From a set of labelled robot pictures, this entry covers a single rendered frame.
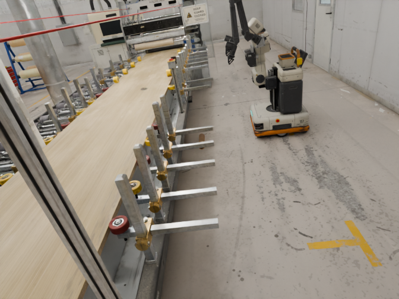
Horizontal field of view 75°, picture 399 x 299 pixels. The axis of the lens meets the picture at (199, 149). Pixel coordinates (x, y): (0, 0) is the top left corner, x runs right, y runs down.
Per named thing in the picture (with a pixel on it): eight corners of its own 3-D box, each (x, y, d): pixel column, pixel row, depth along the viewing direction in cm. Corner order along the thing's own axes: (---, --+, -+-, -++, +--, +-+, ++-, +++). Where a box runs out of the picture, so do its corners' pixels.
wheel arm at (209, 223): (218, 223, 110) (217, 216, 108) (219, 230, 107) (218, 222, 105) (121, 234, 115) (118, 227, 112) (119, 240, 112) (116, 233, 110)
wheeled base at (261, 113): (296, 113, 374) (297, 96, 362) (310, 132, 320) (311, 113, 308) (249, 118, 384) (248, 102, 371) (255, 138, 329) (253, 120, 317)
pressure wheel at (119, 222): (133, 245, 110) (124, 226, 105) (114, 248, 111) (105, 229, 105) (136, 231, 117) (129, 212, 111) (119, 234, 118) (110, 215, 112)
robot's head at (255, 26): (262, 25, 301) (253, 16, 297) (265, 26, 283) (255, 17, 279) (253, 35, 307) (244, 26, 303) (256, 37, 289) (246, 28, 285)
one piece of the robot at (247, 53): (256, 60, 325) (256, 43, 314) (259, 66, 301) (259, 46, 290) (244, 63, 327) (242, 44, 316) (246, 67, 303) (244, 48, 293)
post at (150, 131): (171, 193, 162) (152, 124, 138) (171, 197, 159) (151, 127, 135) (166, 194, 162) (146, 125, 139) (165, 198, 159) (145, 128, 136)
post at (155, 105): (174, 165, 181) (158, 100, 158) (174, 168, 178) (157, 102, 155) (169, 166, 181) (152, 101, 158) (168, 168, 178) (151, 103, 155)
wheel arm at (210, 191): (217, 192, 134) (216, 185, 132) (217, 196, 131) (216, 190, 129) (136, 202, 138) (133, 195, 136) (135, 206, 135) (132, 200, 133)
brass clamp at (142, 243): (156, 225, 116) (153, 217, 114) (151, 250, 104) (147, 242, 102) (142, 226, 117) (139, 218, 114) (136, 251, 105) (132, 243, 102)
